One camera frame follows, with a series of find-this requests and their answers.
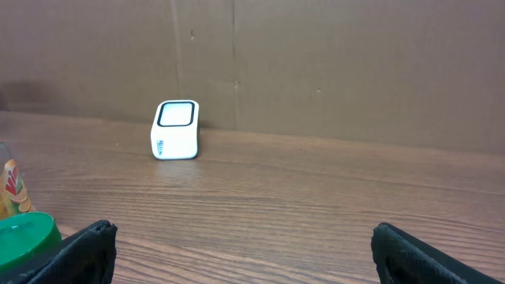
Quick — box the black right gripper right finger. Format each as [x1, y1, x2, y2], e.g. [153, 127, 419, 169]
[371, 222, 501, 284]

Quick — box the green lid jar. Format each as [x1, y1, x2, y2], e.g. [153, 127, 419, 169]
[0, 212, 62, 273]

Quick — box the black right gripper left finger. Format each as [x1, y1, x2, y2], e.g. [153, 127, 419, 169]
[1, 220, 118, 284]

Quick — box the white barcode scanner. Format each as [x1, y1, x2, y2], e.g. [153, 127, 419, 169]
[150, 99, 199, 160]

